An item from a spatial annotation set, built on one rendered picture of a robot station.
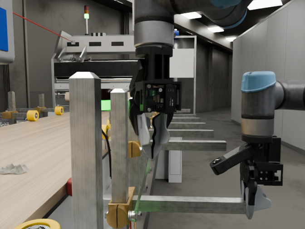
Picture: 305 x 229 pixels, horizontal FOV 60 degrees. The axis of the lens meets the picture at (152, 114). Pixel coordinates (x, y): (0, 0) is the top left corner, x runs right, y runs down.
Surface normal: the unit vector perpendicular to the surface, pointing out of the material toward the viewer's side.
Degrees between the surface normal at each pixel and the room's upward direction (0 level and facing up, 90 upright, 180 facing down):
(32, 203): 0
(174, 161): 90
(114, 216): 90
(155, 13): 89
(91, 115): 90
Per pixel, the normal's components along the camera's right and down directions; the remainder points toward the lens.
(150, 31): -0.16, 0.08
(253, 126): -0.52, 0.09
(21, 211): 0.00, -1.00
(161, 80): 0.29, 0.07
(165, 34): 0.56, 0.07
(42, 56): 0.85, 0.05
